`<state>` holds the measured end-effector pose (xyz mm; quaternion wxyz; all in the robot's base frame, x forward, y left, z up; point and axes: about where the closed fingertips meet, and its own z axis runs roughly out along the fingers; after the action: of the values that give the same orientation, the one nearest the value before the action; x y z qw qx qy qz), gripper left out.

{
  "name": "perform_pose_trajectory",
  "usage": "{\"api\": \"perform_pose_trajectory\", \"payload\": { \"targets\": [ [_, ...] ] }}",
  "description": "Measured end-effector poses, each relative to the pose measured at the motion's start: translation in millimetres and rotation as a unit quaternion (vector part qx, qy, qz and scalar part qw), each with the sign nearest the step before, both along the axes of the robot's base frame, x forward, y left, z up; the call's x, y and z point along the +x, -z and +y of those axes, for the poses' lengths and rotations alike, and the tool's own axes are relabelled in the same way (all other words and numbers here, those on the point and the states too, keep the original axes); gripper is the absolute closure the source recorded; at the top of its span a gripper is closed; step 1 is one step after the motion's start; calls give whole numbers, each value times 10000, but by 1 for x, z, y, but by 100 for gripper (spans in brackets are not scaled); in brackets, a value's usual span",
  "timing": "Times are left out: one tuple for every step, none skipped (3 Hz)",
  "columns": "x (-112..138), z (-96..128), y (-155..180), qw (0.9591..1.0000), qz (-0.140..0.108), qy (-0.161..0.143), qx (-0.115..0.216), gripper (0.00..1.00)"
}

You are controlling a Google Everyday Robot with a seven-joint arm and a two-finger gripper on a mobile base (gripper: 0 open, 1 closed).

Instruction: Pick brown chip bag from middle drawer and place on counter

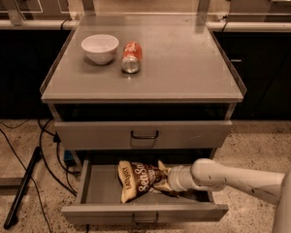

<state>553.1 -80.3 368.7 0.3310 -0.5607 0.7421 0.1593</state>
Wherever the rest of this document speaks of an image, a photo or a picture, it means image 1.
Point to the brown sea salt chip bag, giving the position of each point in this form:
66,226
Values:
138,179

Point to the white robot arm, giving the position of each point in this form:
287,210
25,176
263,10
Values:
206,174

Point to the grey drawer cabinet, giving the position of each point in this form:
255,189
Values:
184,75

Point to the closed top drawer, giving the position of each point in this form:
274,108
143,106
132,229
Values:
125,135

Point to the open middle drawer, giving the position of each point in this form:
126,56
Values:
98,200

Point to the orange soda can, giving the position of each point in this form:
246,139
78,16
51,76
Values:
132,58

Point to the white ceramic bowl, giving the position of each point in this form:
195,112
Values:
100,48

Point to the black bar on floor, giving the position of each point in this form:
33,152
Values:
11,218

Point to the black top drawer handle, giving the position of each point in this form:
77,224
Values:
136,136

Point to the black drawer handle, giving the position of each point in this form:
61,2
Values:
145,219
136,136

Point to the black middle drawer handle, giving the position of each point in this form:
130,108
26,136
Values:
145,219

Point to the white horizontal rail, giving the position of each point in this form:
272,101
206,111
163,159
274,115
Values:
281,27

